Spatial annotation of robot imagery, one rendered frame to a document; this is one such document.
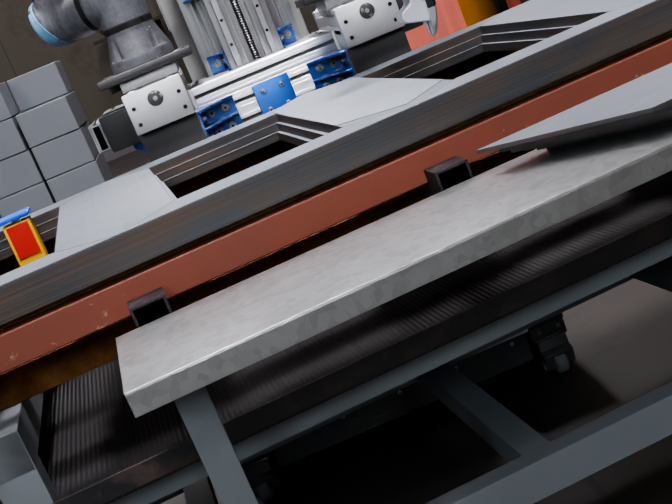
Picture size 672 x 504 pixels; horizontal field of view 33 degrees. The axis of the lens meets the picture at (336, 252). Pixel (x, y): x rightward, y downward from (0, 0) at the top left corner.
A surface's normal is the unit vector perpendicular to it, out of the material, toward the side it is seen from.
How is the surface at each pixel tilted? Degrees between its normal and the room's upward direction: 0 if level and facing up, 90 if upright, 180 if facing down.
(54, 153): 90
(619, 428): 90
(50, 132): 90
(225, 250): 90
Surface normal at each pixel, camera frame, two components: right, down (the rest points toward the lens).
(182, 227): 0.22, 0.15
